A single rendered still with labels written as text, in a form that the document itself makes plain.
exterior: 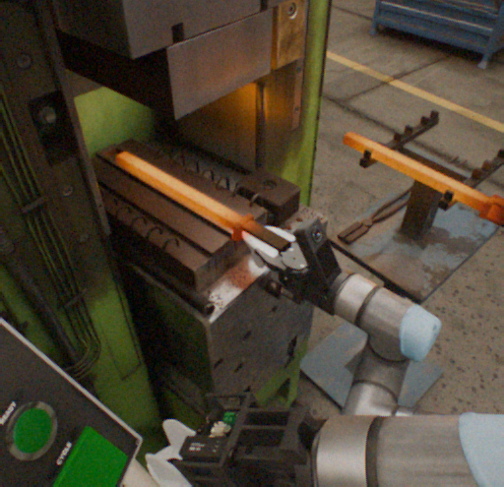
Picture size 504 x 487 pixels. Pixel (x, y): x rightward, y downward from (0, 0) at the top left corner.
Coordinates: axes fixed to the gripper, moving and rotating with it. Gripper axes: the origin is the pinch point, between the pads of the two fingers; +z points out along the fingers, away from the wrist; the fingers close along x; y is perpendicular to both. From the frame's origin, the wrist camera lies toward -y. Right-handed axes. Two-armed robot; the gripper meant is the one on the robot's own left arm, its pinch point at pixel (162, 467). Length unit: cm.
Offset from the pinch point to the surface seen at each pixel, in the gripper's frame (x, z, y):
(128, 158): -57, 34, 19
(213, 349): -30.8, 17.7, -14.2
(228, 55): -41, -8, 30
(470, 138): -289, -13, -104
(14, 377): -0.4, 11.0, 14.6
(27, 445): 3.6, 10.7, 8.7
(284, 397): -65, 42, -72
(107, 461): -0.7, 10.5, -1.1
